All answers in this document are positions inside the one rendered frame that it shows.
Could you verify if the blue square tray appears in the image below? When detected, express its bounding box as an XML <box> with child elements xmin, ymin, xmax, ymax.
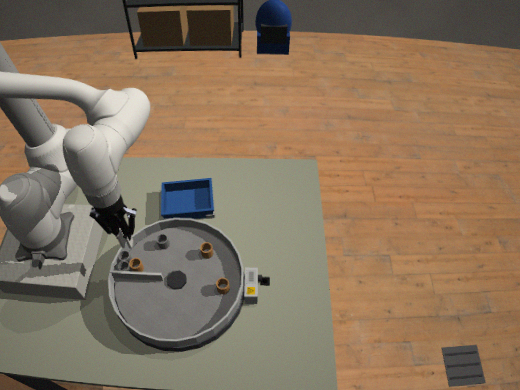
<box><xmin>161</xmin><ymin>178</ymin><xmax>215</xmax><ymax>220</ymax></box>

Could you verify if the grey round turning table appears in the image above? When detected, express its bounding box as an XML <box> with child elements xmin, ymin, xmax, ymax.
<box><xmin>108</xmin><ymin>218</ymin><xmax>270</xmax><ymax>352</ymax></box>

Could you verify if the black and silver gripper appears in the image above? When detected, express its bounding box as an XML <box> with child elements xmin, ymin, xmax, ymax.
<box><xmin>89</xmin><ymin>196</ymin><xmax>137</xmax><ymax>248</ymax></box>

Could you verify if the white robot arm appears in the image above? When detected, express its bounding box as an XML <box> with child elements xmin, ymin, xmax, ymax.
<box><xmin>0</xmin><ymin>43</ymin><xmax>150</xmax><ymax>271</ymax></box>

